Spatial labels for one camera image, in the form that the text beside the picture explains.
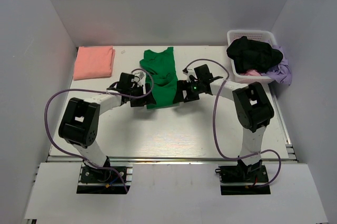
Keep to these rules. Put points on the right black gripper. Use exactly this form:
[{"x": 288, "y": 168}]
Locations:
[{"x": 183, "y": 85}]

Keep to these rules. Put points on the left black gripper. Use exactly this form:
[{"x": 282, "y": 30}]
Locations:
[{"x": 143, "y": 101}]

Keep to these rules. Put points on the green t shirt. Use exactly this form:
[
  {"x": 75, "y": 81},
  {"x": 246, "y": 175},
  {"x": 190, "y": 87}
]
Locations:
[{"x": 161, "y": 66}]

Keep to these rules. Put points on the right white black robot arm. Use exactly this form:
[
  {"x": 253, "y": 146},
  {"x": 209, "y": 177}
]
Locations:
[{"x": 253, "y": 108}]

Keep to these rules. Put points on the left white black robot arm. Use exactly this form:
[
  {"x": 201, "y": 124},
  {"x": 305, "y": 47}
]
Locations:
[{"x": 79, "y": 125}]

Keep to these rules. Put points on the folded pink t shirt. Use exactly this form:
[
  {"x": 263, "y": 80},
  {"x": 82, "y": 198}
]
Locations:
[{"x": 94, "y": 62}]

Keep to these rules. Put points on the pink garment in basket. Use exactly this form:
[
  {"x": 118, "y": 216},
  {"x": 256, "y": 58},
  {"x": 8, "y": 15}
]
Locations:
[{"x": 252, "y": 72}]

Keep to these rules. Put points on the black garment in basket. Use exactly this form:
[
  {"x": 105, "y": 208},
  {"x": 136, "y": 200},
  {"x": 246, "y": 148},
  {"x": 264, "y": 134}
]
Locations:
[{"x": 250, "y": 54}]

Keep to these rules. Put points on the white plastic laundry basket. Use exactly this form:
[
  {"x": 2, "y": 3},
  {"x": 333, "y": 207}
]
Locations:
[{"x": 258, "y": 35}]

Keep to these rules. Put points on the lilac garment in basket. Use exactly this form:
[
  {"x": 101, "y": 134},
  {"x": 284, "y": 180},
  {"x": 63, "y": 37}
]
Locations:
[{"x": 280, "y": 73}]

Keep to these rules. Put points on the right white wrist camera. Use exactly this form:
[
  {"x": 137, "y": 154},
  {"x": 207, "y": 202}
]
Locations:
[{"x": 190, "y": 75}]

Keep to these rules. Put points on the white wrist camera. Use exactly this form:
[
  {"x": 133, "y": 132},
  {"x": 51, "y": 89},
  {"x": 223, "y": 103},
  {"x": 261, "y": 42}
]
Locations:
[
  {"x": 139, "y": 76},
  {"x": 190, "y": 75}
]

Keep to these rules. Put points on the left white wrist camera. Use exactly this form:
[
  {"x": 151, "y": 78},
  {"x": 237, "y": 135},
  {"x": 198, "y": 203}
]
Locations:
[{"x": 139, "y": 76}]

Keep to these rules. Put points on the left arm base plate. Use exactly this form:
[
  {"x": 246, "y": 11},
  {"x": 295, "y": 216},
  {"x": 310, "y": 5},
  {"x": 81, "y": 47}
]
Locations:
[{"x": 89, "y": 175}]

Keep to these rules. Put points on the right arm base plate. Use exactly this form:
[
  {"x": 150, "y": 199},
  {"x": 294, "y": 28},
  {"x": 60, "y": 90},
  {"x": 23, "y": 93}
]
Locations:
[{"x": 233, "y": 174}]

